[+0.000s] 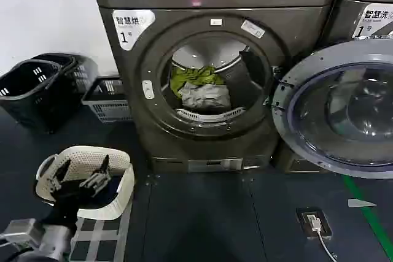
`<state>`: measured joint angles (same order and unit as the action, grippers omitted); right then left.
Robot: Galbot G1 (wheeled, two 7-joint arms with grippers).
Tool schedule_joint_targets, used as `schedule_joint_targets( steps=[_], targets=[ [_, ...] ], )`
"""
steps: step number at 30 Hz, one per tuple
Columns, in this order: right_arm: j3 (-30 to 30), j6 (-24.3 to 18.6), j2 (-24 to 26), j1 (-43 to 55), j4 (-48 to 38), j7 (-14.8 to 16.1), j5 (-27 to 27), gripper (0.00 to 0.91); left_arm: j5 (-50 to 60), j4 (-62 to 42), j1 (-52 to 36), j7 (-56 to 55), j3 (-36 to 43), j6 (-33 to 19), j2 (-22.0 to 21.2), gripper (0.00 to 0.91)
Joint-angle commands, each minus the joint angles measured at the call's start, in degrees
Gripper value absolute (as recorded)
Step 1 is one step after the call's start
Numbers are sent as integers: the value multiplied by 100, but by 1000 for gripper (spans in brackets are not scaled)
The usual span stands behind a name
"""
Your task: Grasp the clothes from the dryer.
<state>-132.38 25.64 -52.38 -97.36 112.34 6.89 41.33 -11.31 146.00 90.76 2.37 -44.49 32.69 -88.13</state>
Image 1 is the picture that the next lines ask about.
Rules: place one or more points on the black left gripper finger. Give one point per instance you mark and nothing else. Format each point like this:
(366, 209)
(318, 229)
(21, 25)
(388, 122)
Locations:
(59, 176)
(98, 179)

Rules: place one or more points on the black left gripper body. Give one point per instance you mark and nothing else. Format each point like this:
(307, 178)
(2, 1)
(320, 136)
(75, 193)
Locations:
(66, 203)

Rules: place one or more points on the white perforated laundry basket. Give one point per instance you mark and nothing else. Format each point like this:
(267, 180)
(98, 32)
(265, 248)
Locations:
(92, 159)

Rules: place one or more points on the dark navy garment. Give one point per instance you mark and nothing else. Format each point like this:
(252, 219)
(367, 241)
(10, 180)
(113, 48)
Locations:
(118, 188)

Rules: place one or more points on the grey checkered floor mat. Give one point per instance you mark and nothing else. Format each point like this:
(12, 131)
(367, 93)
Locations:
(101, 237)

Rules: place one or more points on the grey slotted plastic crate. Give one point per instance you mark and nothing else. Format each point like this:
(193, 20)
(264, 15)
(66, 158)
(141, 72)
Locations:
(107, 102)

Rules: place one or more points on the black plastic basket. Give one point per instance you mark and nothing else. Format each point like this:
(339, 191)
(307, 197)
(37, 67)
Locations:
(76, 68)
(27, 90)

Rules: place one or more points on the white lint filter grille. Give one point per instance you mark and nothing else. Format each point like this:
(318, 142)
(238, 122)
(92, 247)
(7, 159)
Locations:
(212, 116)

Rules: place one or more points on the pale grey garment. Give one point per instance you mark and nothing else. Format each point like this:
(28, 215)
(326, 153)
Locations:
(204, 96)

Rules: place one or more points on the green garment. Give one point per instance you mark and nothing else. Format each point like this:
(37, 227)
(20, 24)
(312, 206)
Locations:
(196, 75)

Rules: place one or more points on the grey dryer with round opening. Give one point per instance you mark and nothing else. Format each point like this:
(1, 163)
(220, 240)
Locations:
(196, 22)

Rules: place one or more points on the black garment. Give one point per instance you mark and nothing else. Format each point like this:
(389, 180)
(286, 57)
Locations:
(250, 59)

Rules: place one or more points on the black floor socket box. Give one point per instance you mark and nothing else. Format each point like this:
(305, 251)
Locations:
(325, 225)

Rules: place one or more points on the round glass dryer door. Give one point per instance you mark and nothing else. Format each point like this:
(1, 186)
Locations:
(344, 108)

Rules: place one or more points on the grey tape scrap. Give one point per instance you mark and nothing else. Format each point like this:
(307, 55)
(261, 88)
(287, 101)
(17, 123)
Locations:
(360, 203)

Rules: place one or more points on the green floor tape line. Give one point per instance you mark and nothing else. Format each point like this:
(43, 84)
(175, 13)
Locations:
(371, 222)

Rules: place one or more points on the grey washing machine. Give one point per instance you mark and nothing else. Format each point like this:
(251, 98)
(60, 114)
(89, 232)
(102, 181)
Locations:
(347, 16)

